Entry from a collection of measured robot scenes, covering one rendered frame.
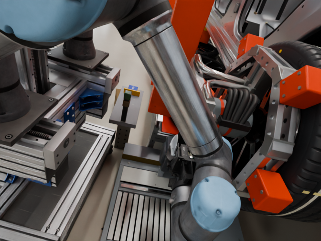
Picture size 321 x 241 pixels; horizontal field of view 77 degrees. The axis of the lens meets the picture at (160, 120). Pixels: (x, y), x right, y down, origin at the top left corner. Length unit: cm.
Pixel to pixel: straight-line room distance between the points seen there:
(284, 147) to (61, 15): 57
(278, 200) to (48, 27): 60
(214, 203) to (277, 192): 31
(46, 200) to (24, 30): 106
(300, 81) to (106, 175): 130
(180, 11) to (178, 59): 70
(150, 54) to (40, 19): 18
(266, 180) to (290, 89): 25
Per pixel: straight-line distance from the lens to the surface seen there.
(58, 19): 21
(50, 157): 69
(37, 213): 121
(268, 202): 63
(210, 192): 35
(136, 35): 34
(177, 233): 44
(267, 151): 62
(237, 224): 137
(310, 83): 59
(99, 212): 141
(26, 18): 23
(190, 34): 107
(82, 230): 137
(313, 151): 64
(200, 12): 105
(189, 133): 39
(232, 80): 79
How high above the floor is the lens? 127
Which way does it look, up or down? 37 degrees down
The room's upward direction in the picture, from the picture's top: 18 degrees clockwise
